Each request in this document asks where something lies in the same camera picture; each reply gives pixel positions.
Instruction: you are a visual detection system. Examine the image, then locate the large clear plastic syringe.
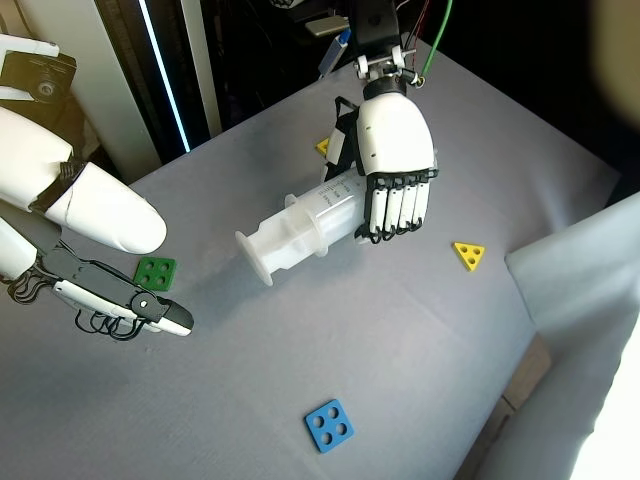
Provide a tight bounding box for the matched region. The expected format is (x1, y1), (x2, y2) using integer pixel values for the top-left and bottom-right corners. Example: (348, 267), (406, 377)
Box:
(234, 149), (442, 287)

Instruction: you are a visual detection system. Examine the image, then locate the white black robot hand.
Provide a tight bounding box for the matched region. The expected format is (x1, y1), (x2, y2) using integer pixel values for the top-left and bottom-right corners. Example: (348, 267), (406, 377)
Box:
(0, 104), (195, 344)
(319, 92), (441, 245)

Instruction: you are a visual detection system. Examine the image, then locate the green square four-hole block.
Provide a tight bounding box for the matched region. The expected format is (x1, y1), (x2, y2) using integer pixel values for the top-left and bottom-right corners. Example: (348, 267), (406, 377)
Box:
(133, 257), (178, 293)

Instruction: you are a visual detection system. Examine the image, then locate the grey table cloth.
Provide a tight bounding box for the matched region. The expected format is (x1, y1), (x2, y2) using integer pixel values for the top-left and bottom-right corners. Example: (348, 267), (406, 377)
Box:
(0, 39), (622, 480)

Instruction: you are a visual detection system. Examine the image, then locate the grey flat box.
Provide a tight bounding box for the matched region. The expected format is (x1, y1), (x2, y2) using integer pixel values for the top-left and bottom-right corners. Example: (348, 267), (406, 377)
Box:
(305, 17), (349, 36)

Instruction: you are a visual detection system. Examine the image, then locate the grey blue slim device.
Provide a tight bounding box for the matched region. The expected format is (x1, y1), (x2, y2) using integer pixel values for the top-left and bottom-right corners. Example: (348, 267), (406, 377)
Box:
(319, 28), (351, 76)

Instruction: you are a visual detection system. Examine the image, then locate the blue square four-hole block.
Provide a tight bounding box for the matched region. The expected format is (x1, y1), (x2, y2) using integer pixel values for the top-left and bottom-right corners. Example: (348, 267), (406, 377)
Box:
(303, 398), (357, 455)

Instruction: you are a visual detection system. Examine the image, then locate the green cable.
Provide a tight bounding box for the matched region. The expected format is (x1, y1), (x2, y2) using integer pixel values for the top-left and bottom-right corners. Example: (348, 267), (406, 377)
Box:
(418, 0), (455, 86)

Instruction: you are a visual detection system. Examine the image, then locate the light grey fabric sheet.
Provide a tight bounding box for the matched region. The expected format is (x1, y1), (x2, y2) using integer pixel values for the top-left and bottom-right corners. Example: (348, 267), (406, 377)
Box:
(452, 192), (640, 480)

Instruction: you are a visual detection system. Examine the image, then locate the white post with blue light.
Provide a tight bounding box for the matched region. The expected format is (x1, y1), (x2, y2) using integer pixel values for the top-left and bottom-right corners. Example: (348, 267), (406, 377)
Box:
(137, 0), (222, 154)

